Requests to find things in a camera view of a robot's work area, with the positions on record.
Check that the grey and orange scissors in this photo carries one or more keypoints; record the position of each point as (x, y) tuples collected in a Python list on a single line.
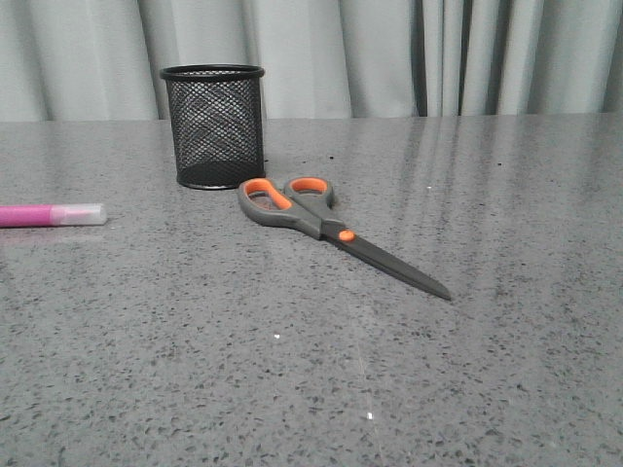
[(305, 205)]

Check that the pink highlighter pen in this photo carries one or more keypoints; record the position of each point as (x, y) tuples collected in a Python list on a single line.
[(52, 215)]

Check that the black mesh pen holder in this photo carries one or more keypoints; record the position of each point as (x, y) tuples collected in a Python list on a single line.
[(217, 124)]

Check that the grey curtain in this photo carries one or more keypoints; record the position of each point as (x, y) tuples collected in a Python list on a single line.
[(100, 60)]

